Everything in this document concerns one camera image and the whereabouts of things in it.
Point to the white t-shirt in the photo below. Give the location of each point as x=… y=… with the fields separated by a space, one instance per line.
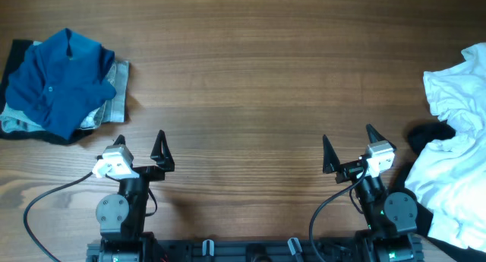
x=448 y=177

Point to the black garment right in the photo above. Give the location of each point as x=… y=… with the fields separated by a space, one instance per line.
x=417 y=138

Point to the blue polo shirt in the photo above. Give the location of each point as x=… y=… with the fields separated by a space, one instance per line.
x=60 y=81

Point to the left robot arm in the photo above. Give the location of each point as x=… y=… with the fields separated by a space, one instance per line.
x=121 y=216

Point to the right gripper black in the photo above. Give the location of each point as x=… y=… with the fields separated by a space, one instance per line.
x=351 y=171

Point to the light grey folded garment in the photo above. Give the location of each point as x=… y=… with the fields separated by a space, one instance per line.
x=111 y=111

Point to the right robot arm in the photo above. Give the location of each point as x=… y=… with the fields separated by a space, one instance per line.
x=390 y=215

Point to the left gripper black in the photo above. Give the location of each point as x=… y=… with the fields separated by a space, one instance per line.
x=162 y=156

